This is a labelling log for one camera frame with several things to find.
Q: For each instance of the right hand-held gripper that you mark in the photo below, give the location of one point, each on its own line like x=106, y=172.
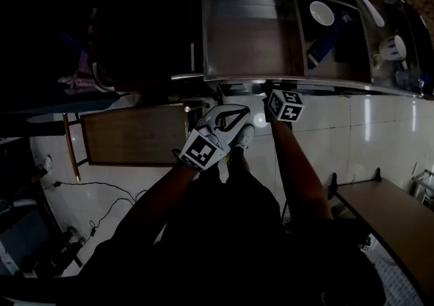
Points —
x=286, y=106

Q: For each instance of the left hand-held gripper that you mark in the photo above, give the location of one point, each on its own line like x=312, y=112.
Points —
x=200, y=152

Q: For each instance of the low brown wooden table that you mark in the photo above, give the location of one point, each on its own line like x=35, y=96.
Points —
x=135, y=135

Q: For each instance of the person's left forearm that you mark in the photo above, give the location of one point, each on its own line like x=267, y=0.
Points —
x=159, y=199

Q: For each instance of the person's right forearm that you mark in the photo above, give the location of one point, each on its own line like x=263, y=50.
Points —
x=298, y=169

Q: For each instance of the person's white shoe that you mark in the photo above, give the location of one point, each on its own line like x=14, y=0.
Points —
x=245, y=136
x=48, y=165

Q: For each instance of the blue rectangular box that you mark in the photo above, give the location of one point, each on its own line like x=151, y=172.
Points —
x=325, y=43

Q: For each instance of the white bowl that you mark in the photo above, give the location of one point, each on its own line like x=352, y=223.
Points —
x=322, y=13

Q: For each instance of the white striped mug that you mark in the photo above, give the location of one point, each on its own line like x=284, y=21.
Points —
x=393, y=48

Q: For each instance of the blue glassware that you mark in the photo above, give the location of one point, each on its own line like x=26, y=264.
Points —
x=408, y=80

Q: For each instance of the person's black clothing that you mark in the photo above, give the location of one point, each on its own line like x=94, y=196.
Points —
x=230, y=247

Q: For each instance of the white long spoon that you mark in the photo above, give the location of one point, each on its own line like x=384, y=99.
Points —
x=369, y=6

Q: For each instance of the white patterned mat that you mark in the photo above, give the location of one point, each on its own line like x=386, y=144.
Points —
x=393, y=281

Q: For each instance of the grey storage box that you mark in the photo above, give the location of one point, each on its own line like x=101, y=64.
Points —
x=23, y=243

